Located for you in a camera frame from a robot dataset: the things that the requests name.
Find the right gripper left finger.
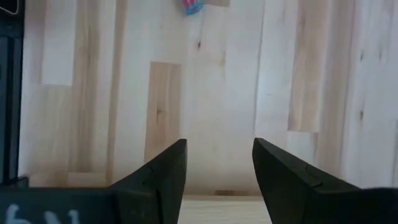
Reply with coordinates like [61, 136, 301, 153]
[0, 139, 188, 224]

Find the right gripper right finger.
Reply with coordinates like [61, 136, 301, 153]
[252, 138, 398, 224]

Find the wooden shelf board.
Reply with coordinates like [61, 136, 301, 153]
[177, 194, 274, 224]

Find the blue bottle with red pills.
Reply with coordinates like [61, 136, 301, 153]
[181, 0, 205, 16]

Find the black metal table frame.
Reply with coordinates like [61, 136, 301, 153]
[0, 0, 29, 189]

